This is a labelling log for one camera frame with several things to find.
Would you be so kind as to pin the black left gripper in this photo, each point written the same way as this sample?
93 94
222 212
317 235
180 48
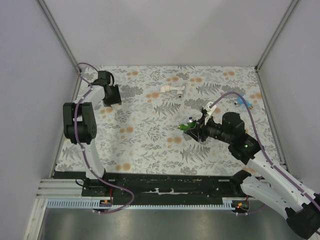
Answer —
117 99

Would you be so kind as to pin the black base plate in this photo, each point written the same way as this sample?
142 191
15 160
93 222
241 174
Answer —
161 189

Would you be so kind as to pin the blue faucet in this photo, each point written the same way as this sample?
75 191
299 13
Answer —
240 100

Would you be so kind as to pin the floral patterned table mat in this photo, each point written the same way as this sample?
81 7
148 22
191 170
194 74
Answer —
143 136

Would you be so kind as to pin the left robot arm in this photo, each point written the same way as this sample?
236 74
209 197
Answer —
80 126

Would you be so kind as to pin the white slotted cable duct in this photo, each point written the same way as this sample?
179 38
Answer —
68 203

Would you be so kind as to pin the aluminium corner post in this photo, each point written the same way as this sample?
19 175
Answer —
58 34
277 32

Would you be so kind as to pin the aluminium left corner post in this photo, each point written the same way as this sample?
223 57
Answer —
58 34

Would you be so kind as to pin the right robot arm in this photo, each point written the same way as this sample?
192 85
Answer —
295 202

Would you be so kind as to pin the aluminium right corner post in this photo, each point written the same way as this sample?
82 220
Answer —
277 32

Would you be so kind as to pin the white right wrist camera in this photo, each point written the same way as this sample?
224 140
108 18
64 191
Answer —
210 108

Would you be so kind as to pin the green faucet chrome knob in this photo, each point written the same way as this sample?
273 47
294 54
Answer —
190 124

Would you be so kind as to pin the white faucet with elbow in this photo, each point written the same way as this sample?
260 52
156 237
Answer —
169 88

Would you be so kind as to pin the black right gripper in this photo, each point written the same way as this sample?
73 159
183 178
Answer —
201 128

